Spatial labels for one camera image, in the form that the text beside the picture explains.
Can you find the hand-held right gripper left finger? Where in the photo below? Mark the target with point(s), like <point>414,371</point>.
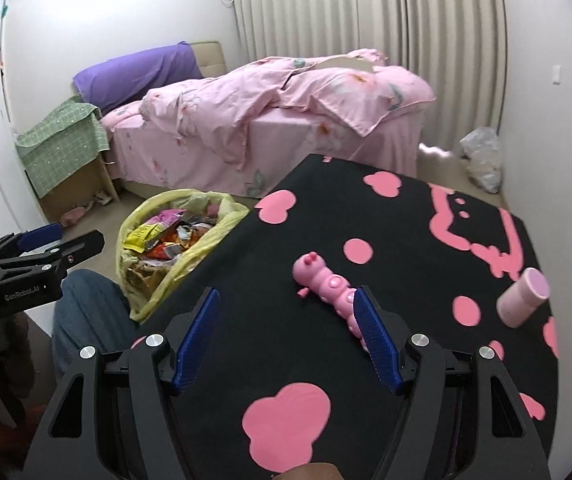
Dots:
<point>196,340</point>

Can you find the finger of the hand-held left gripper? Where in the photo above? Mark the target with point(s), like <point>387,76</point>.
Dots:
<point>78,247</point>
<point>40,236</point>

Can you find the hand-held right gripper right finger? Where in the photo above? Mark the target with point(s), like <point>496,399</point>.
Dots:
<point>375,340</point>

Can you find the pile of snack wrappers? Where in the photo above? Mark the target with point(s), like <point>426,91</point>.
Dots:
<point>175,235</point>

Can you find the yellow plastic garbage bag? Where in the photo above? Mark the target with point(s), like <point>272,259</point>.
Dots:
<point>225,225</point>

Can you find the person's right hand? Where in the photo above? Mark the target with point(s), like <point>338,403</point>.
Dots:
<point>311,472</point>

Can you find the pink slippers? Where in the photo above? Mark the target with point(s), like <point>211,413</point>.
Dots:
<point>74,216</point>

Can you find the small shoes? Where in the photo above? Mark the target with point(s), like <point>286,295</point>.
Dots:
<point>103,198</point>

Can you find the black mat with pink hearts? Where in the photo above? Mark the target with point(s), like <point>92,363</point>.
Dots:
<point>406,290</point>

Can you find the person's leg in jeans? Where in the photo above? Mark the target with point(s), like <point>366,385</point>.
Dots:
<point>90,315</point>

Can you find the wooden nightstand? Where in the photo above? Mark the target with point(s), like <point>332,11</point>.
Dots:
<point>103,180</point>

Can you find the brown crumpled wrapper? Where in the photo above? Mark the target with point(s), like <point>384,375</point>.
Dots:
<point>145,282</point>

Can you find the pink caterpillar toy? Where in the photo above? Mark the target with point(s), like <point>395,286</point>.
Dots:
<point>323,280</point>

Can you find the green checked cloth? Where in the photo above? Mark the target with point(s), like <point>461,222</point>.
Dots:
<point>58,145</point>

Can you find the pink cylinder cup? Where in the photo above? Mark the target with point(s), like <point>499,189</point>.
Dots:
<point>523,297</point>

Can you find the purple pillow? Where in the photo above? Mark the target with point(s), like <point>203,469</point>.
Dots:
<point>135,75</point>

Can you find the white plastic bag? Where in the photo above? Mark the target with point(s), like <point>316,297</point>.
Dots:
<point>482,157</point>

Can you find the bed with pink sheet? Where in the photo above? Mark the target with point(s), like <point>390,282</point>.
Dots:
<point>286,145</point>

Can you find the pink floral duvet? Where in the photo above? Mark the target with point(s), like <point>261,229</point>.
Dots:
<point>246,100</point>

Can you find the beige headboard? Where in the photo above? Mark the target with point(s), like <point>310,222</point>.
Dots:
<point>210,57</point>

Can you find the white pleated curtain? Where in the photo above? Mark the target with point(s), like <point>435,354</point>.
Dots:
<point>366,10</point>

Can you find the white wall switch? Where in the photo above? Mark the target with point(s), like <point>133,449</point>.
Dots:
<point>556,73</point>

